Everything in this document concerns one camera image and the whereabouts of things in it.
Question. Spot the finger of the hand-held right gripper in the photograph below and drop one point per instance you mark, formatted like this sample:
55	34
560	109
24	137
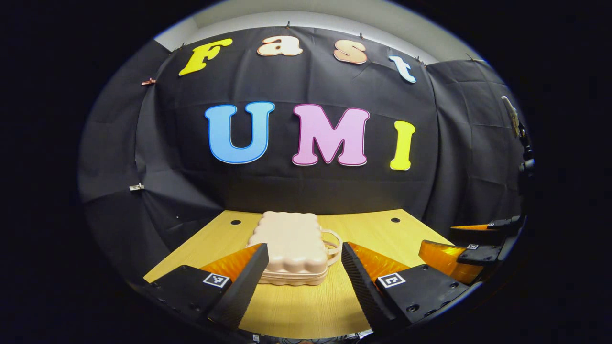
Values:
478	235
444	258

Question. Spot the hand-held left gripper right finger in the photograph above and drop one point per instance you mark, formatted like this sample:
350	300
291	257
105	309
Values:
366	294

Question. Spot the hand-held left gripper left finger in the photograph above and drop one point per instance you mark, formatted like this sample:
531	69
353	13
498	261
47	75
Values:
241	291

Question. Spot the pink suitcase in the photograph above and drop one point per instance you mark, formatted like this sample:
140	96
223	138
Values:
291	246

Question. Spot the black backdrop cloth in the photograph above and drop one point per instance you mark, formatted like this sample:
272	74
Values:
311	191

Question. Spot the metal cloth clip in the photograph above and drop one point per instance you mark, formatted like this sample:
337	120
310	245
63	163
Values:
136	187

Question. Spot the pink cloth clip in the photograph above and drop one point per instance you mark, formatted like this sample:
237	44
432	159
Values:
148	81

